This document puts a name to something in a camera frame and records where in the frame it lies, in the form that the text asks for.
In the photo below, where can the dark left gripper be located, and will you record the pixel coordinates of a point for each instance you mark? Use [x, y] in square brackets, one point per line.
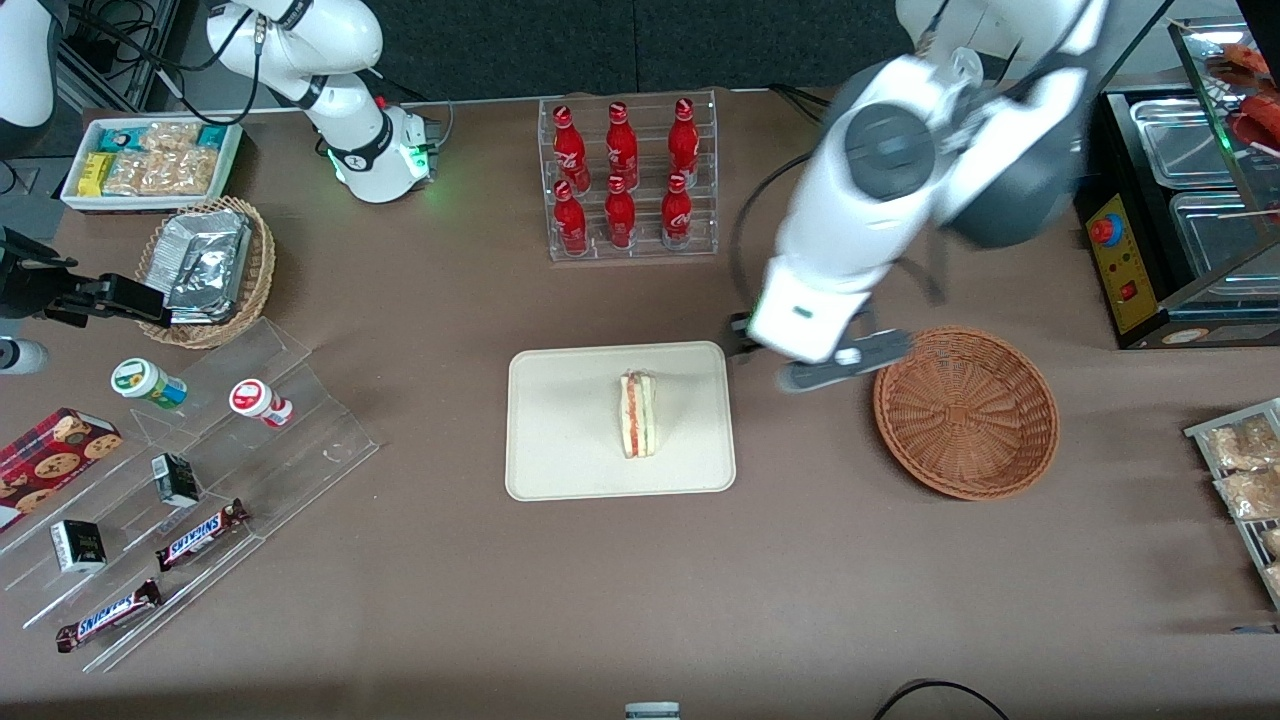
[738, 345]

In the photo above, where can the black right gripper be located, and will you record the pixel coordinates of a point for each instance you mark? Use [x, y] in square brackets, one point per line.
[28, 286]

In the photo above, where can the triangle sandwich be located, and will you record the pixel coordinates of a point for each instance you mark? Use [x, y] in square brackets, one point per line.
[638, 415]

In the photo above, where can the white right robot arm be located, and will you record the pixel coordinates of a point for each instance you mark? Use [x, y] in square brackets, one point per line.
[340, 50]

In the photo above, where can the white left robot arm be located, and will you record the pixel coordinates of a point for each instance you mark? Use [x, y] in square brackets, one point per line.
[830, 220]

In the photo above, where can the light wicker basket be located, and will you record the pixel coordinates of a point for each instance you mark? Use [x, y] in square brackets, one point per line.
[258, 270]

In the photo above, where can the brown wicker basket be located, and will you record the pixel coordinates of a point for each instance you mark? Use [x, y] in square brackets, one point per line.
[965, 415]

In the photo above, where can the white snack tray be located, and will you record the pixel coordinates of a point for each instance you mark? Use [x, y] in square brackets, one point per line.
[75, 200]

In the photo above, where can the cream plastic tray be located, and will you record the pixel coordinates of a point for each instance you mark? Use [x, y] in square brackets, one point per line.
[570, 420]

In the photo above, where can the grey metal snack tray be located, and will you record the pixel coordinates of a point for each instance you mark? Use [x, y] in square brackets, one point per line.
[1200, 432]

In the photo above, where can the green lid cup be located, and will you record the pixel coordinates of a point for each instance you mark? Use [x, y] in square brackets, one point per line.
[135, 377]

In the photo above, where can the silver foil packet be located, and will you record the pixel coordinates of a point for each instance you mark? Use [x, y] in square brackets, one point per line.
[205, 260]

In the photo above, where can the red lid cup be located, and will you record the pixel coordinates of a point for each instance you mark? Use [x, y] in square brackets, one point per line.
[248, 397]

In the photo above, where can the clear peanut bag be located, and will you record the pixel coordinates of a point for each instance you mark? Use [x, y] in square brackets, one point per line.
[127, 173]
[180, 172]
[170, 137]

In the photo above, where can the yellow snack packet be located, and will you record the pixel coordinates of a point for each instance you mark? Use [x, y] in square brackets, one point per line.
[95, 175]

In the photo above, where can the small black carton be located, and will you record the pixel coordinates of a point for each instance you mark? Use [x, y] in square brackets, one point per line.
[176, 480]
[78, 546]

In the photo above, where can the clear acrylic tiered stand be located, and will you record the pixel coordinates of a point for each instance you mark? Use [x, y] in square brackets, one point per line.
[300, 440]

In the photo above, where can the teal snack packet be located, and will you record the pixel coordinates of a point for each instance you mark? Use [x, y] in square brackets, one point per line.
[120, 139]
[212, 136]

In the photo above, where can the red plaid cookie box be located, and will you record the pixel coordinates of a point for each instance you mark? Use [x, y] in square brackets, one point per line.
[50, 465]

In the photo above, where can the snickers bar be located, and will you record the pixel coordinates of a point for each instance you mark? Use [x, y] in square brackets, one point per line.
[108, 616]
[200, 535]

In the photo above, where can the red cola bottle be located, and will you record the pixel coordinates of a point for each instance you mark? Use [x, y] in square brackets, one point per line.
[570, 150]
[620, 220]
[570, 225]
[677, 215]
[684, 145]
[622, 150]

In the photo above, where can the clear acrylic bottle rack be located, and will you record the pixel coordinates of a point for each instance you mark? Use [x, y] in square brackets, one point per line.
[645, 215]

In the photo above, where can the black equipment rack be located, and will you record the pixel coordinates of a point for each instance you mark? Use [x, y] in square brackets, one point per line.
[120, 50]

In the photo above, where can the black glass food warmer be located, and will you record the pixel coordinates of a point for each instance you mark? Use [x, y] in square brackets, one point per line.
[1120, 270]

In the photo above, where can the steel food pan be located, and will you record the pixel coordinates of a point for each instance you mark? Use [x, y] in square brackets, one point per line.
[1215, 235]
[1180, 140]

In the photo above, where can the clear bag of snacks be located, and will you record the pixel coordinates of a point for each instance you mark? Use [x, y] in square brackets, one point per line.
[1240, 445]
[1250, 493]

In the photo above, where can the small grey object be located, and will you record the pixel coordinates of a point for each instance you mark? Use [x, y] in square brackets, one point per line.
[652, 711]

